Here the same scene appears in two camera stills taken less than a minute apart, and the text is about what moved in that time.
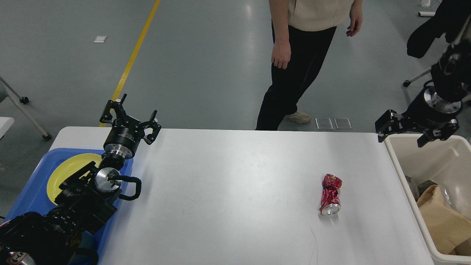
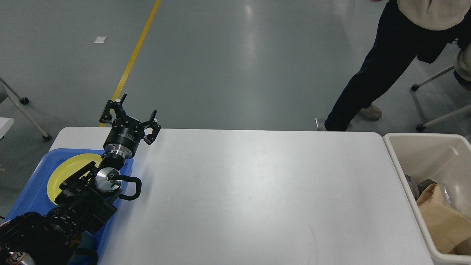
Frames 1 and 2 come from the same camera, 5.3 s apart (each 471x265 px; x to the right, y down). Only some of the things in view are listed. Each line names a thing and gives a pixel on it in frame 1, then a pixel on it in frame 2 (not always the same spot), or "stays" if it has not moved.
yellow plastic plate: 66,169 stays
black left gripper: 126,133 stays
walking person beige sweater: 303,31 to 404,29
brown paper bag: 450,231 stays
